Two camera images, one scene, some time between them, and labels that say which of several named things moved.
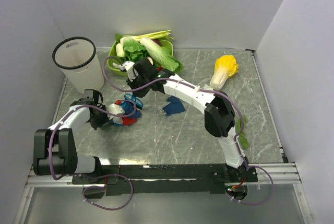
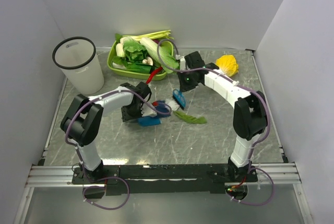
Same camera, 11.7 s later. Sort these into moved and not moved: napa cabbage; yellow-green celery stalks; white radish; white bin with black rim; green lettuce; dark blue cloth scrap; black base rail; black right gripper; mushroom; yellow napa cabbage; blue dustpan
Moved: dark blue cloth scrap; black right gripper; blue dustpan
Not moved: white radish; mushroom; yellow napa cabbage; black base rail; napa cabbage; green lettuce; yellow-green celery stalks; white bin with black rim
